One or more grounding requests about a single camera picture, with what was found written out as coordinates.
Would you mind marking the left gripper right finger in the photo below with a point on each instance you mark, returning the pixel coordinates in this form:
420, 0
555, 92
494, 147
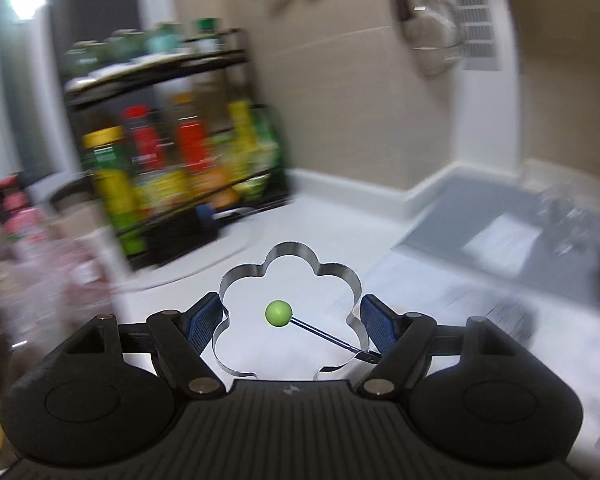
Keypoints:
384, 326

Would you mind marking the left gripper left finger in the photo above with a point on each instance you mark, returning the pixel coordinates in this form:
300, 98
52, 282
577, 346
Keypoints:
201, 319

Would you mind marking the white paper towel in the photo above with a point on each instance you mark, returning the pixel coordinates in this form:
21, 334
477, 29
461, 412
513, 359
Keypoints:
504, 246

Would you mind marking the red cap sauce bottle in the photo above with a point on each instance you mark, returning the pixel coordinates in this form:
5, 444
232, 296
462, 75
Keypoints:
148, 156

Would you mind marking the yellow seasoning packet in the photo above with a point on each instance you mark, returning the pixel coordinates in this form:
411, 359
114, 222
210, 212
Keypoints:
245, 144

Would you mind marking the orange red sauce bottle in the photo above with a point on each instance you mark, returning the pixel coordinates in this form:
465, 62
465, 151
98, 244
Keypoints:
192, 137

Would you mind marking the green seasoning packet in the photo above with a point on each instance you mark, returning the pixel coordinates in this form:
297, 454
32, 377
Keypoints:
268, 153

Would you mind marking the yellow green bottle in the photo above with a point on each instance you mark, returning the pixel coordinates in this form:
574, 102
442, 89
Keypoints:
108, 160

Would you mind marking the grey counter mat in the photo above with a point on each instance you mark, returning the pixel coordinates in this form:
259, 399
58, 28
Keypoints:
538, 240

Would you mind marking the hanging metal strainer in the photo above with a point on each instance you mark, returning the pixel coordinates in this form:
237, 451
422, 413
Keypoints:
435, 35

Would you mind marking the black wire spice rack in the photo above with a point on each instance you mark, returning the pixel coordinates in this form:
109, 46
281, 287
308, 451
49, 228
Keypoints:
131, 68

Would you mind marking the left wall vent grille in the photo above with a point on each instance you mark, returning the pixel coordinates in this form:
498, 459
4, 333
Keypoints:
480, 50

